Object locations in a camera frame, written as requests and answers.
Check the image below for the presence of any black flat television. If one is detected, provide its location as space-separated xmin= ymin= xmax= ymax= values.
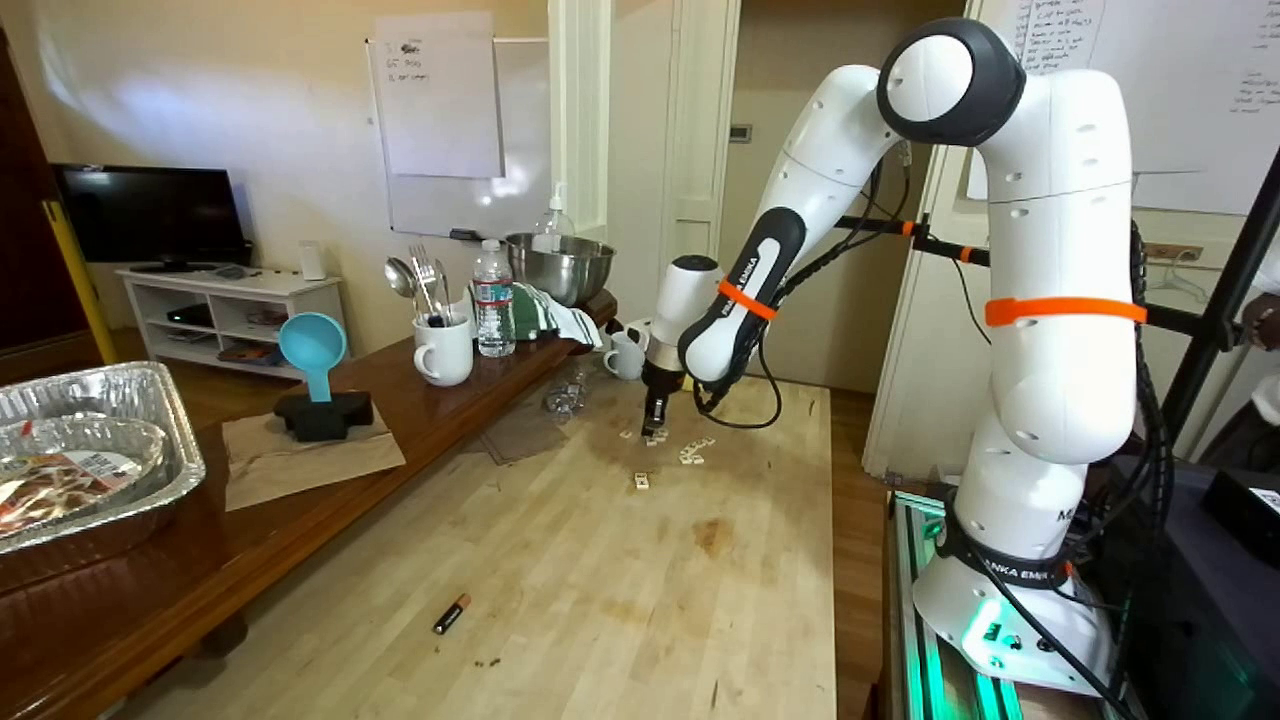
xmin=50 ymin=161 xmax=262 ymax=271

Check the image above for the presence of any crushed clear plastic bottle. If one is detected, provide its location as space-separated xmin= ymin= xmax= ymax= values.
xmin=535 ymin=366 xmax=599 ymax=421

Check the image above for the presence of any white tall cabinet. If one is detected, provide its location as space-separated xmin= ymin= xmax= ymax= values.
xmin=857 ymin=131 xmax=1015 ymax=489

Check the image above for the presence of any aluminium foil tray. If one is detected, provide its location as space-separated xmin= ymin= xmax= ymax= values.
xmin=0 ymin=356 xmax=211 ymax=562

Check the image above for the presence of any small wall whiteboard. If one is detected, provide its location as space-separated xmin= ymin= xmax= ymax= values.
xmin=360 ymin=31 xmax=560 ymax=244

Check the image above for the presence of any clear water bottle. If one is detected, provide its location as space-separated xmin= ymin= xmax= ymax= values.
xmin=468 ymin=238 xmax=522 ymax=359

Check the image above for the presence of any white television stand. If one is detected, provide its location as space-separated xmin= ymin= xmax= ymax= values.
xmin=116 ymin=264 xmax=354 ymax=386

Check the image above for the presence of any black computer case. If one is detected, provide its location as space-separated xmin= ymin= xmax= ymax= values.
xmin=1091 ymin=451 xmax=1280 ymax=720

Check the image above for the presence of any brown cardboard sheet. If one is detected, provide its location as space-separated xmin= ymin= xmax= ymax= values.
xmin=215 ymin=402 xmax=413 ymax=517

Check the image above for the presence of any white paper sheet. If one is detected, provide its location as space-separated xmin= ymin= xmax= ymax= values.
xmin=370 ymin=13 xmax=508 ymax=185

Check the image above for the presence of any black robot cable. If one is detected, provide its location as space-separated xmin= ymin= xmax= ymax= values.
xmin=694 ymin=340 xmax=789 ymax=433

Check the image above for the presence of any black tripod pole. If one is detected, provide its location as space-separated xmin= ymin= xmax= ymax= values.
xmin=1158 ymin=146 xmax=1280 ymax=451

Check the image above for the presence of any black marker pen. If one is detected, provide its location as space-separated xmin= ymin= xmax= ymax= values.
xmin=429 ymin=591 xmax=476 ymax=642

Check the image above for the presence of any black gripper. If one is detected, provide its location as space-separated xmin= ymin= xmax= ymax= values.
xmin=639 ymin=366 xmax=686 ymax=445

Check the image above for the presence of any black block base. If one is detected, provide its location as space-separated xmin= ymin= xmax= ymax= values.
xmin=274 ymin=387 xmax=380 ymax=448

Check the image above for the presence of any clear pump sanitizer bottle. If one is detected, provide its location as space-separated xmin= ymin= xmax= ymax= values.
xmin=534 ymin=185 xmax=575 ymax=257

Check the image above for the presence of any white door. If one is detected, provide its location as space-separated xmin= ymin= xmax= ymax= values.
xmin=545 ymin=0 xmax=745 ymax=331

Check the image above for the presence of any steel mixing bowl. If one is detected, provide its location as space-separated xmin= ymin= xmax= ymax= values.
xmin=499 ymin=232 xmax=622 ymax=309

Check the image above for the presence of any green striped white towel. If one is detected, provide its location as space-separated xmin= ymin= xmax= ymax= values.
xmin=514 ymin=280 xmax=609 ymax=354

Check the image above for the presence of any large wall whiteboard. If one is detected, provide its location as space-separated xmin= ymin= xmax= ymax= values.
xmin=965 ymin=0 xmax=1280 ymax=219

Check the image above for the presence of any brown wooden table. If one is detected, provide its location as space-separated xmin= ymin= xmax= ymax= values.
xmin=0 ymin=294 xmax=623 ymax=720

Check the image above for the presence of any metal spoon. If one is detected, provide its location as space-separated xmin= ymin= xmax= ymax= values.
xmin=415 ymin=254 xmax=454 ymax=326

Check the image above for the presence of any black metal bar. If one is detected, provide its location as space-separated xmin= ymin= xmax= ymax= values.
xmin=838 ymin=213 xmax=1002 ymax=271

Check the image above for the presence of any red white food packet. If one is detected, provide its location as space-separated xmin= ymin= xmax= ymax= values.
xmin=0 ymin=412 xmax=171 ymax=541

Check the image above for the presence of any metal ladle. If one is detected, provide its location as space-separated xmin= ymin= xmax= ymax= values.
xmin=380 ymin=254 xmax=426 ymax=319

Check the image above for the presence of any orange strap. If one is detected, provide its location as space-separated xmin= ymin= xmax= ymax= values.
xmin=981 ymin=294 xmax=1152 ymax=331
xmin=717 ymin=278 xmax=782 ymax=328

